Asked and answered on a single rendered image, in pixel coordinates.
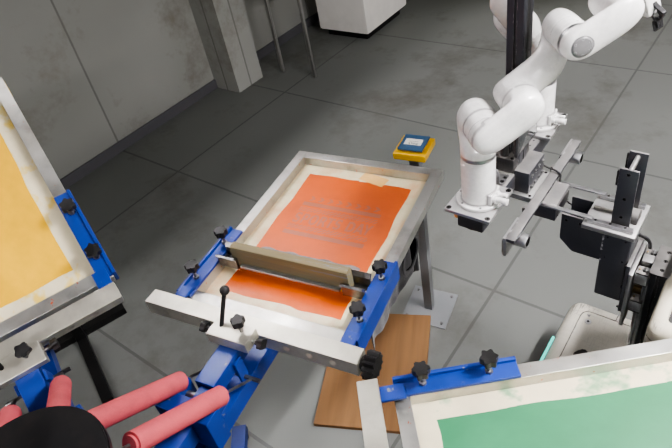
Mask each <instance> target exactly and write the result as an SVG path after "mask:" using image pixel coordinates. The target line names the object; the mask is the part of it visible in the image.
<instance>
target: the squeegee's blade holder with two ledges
mask: <svg viewBox="0 0 672 448"><path fill-rule="evenodd" d="M240 268H241V269H244V270H248V271H252V272H256V273H260V274H265V275H269V276H273V277H277V278H281V279H285V280H289V281H293V282H297V283H301V284H305V285H309V286H313V287H318V288H322V289H326V290H330V291H334V292H338V293H339V292H340V291H341V287H337V286H333V285H329V284H324V283H320V282H316V281H312V280H308V279H304V278H299V277H295V276H291V275H287V274H283V273H279V272H275V271H270V270H266V269H262V268H258V267H254V266H250V265H245V264H241V266H240Z"/></svg>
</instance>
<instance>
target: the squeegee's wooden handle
mask: <svg viewBox="0 0 672 448"><path fill-rule="evenodd" d="M229 249H230V252H231V254H232V257H233V258H236V259H237V261H238V264H239V265H241V264H245V265H250V266H254V267H258V268H262V269H266V270H270V271H275V272H279V273H283V274H287V275H291V276H295V277H299V278H304V279H308V280H312V281H316V282H320V283H324V284H329V285H333V286H337V287H339V284H345V285H349V286H354V281H353V276H352V271H351V268H350V267H346V266H342V265H337V264H333V263H328V262H324V261H319V260H315V259H310V258H306V257H301V256H297V255H292V254H288V253H283V252H279V251H274V250H270V249H265V248H261V247H256V246H252V245H247V244H243V243H238V242H233V243H232V244H231V245H230V247H229Z"/></svg>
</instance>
